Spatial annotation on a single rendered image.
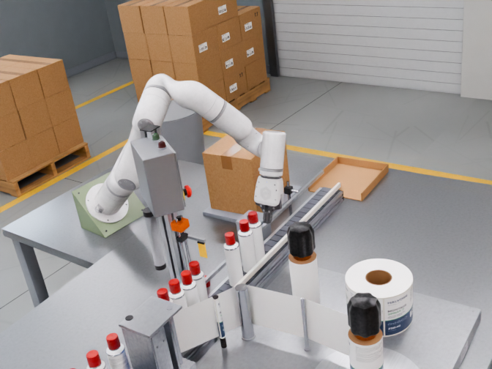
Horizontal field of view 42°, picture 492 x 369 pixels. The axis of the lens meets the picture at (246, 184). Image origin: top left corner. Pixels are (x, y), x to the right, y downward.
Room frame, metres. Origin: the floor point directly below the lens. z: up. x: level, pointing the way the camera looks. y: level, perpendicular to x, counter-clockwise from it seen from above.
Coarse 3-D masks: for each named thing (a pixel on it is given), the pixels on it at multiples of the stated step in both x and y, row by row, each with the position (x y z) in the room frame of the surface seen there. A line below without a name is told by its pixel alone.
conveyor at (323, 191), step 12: (324, 192) 2.41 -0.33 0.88; (336, 192) 2.39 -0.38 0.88; (312, 204) 2.31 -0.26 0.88; (324, 204) 2.30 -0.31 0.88; (300, 216) 2.23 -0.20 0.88; (312, 216) 2.22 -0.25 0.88; (276, 240) 2.07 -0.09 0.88; (276, 252) 1.99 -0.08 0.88; (264, 264) 1.92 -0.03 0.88; (228, 288) 1.81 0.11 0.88
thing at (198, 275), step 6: (192, 264) 1.68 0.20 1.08; (198, 264) 1.68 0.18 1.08; (192, 270) 1.67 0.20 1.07; (198, 270) 1.67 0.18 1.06; (192, 276) 1.67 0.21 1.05; (198, 276) 1.66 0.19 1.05; (198, 282) 1.66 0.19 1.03; (204, 282) 1.67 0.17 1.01; (198, 288) 1.66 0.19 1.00; (204, 288) 1.67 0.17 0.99; (198, 294) 1.66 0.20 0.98; (204, 294) 1.66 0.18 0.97
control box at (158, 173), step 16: (144, 144) 1.75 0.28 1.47; (144, 160) 1.64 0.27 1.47; (160, 160) 1.65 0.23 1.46; (176, 160) 1.67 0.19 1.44; (144, 176) 1.66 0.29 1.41; (160, 176) 1.65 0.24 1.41; (176, 176) 1.67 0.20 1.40; (144, 192) 1.72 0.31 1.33; (160, 192) 1.65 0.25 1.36; (176, 192) 1.66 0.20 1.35; (160, 208) 1.65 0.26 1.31; (176, 208) 1.66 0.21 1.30
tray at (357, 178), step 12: (324, 168) 2.65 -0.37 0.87; (336, 168) 2.71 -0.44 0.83; (348, 168) 2.69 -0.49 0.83; (360, 168) 2.67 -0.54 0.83; (372, 168) 2.66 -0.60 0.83; (384, 168) 2.58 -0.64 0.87; (324, 180) 2.60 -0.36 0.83; (336, 180) 2.59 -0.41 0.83; (348, 180) 2.57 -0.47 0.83; (360, 180) 2.56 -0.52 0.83; (372, 180) 2.54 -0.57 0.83; (348, 192) 2.46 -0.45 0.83; (360, 192) 2.45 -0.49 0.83
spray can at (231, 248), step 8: (232, 232) 1.84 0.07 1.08; (232, 240) 1.81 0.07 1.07; (224, 248) 1.82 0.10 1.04; (232, 248) 1.80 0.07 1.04; (232, 256) 1.80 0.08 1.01; (232, 264) 1.80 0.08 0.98; (240, 264) 1.82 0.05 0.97; (232, 272) 1.80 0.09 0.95; (240, 272) 1.81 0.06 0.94; (232, 280) 1.81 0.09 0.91
